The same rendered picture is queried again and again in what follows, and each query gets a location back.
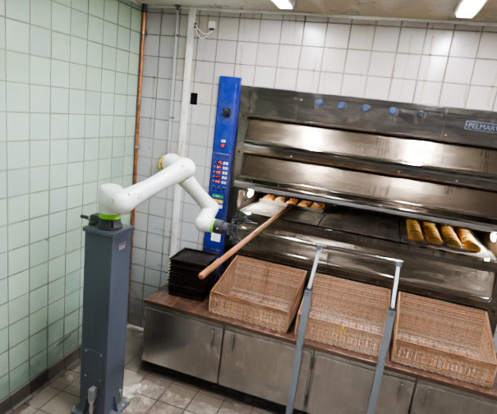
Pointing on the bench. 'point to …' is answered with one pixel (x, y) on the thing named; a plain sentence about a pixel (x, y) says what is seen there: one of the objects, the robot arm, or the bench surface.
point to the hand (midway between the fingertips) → (253, 233)
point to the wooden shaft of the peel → (239, 245)
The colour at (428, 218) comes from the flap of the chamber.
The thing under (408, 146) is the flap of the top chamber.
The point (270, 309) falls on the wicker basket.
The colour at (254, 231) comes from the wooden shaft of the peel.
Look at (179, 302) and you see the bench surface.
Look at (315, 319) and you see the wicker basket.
